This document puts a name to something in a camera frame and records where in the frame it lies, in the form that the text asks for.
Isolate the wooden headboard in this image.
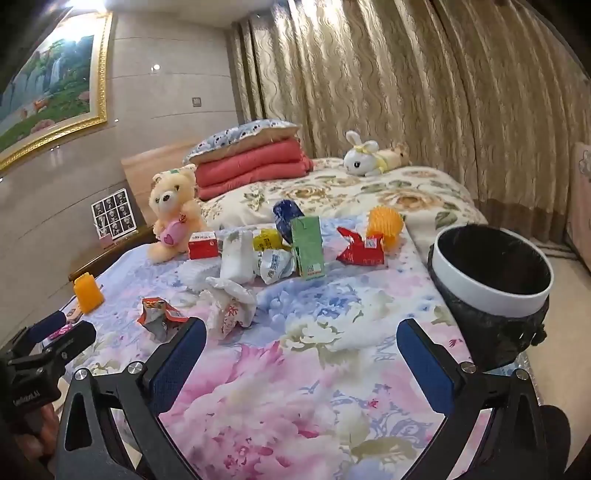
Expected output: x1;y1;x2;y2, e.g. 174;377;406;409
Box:
121;141;200;227

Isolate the red paper packet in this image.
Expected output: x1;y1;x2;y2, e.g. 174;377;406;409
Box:
335;226;387;268

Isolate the white rabbit plush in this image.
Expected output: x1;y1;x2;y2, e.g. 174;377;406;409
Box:
342;130;391;178

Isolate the white bin with black bag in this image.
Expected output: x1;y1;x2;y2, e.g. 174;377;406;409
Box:
427;224;554;371

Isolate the black white photo sheet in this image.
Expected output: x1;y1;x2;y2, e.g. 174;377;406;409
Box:
91;187;138;241

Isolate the folded red quilt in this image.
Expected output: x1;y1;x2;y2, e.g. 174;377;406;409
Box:
194;139;315;202

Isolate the orange plastic bottle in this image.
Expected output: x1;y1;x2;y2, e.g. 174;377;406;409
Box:
73;272;105;316

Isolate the blue patterned pillow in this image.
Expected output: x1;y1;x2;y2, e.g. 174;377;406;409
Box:
183;119;300;165

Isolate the person's left hand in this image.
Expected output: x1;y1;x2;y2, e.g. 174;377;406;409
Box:
13;405;62;468

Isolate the beige floral quilt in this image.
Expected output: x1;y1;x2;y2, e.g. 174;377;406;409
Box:
198;157;489;260

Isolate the green drink carton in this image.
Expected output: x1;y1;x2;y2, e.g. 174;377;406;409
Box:
289;215;327;280

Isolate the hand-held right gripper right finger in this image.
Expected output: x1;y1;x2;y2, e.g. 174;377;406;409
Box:
396;318;542;480

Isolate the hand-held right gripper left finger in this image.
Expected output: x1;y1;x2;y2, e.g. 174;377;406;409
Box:
58;318;208;480

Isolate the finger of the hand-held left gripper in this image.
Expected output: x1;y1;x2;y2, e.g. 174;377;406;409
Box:
45;320;98;366
27;311;66;345

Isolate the orange ribbed cup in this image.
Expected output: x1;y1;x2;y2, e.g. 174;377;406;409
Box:
366;205;406;253

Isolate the silver wrapper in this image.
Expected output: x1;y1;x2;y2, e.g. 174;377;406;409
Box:
256;248;297;285

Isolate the cream teddy bear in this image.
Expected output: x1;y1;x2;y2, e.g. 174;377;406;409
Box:
147;165;209;265

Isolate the green white drink pouch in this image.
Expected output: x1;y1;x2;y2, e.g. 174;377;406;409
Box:
220;230;255;282

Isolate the yellow packet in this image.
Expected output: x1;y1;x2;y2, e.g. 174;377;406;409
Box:
252;228;293;253

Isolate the beige patterned curtain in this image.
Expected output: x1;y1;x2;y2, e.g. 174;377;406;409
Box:
228;0;591;241

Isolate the white tissue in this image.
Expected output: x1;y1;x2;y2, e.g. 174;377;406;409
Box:
177;258;227;292

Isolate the red white milk carton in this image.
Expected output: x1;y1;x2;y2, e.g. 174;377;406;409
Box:
187;232;219;260

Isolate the blue snack packet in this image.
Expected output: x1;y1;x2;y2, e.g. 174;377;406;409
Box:
272;199;306;243

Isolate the pink cloth covered furniture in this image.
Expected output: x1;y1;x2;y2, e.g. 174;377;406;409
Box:
566;141;591;264

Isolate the white paper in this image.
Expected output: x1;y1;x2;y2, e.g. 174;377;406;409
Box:
205;276;257;340

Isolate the pastel floral blanket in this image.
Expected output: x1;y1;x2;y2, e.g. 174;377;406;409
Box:
60;215;532;480

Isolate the red snack wrapper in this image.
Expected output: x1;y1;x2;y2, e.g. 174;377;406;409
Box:
138;297;190;343

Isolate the gold framed landscape painting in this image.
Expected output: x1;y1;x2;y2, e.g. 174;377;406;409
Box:
0;11;115;172

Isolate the small tan plush toy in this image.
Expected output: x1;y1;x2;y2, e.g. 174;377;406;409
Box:
379;141;413;169

